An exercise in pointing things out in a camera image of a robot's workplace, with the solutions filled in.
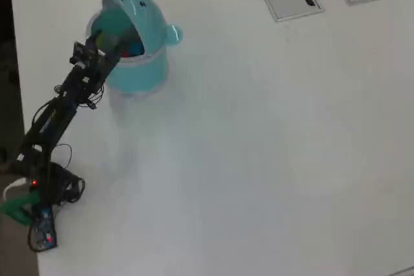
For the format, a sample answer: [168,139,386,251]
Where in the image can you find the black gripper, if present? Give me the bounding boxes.
[82,30,129,91]

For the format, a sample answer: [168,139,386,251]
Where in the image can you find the blue cube block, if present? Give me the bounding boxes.
[127,41,146,57]

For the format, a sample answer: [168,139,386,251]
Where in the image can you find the teal whale-shaped bin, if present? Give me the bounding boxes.
[85,0,184,98]

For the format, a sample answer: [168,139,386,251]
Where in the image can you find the green plastic table clamp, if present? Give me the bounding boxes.
[0,190,41,227]

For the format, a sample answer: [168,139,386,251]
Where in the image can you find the blue controller circuit board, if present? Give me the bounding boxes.
[30,206,58,251]

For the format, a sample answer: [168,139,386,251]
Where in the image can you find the small wrist camera board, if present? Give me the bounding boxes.
[69,41,100,69]

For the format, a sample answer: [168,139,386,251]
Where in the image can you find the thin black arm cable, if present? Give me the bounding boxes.
[54,83,105,111]

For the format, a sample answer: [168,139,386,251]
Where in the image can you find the black base wire bundle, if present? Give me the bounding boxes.
[48,143,87,206]

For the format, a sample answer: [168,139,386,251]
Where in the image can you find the white curved cable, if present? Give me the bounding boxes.
[2,177,28,201]

